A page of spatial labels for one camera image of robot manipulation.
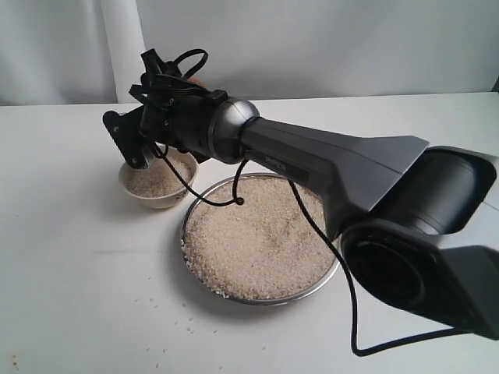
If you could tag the white rice grains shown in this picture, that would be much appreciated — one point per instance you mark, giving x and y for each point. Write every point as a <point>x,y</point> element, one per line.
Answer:
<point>159,180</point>

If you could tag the spilled rice grains on table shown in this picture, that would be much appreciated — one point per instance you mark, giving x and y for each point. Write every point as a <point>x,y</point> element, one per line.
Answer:
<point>186,329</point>

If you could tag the small cream ceramic bowl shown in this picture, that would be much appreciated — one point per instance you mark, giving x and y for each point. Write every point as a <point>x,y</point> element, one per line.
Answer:
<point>168,201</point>

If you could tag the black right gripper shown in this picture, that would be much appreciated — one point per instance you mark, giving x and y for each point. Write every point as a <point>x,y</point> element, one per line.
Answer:
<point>162,86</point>

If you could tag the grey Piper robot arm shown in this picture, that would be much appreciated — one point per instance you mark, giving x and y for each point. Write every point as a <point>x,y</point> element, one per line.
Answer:
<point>417,224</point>

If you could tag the white backdrop curtain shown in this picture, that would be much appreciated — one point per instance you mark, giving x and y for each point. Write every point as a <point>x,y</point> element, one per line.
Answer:
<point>88,52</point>

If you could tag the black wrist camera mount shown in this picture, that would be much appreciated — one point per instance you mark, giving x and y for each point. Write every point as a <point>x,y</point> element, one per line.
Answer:
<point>124,129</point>

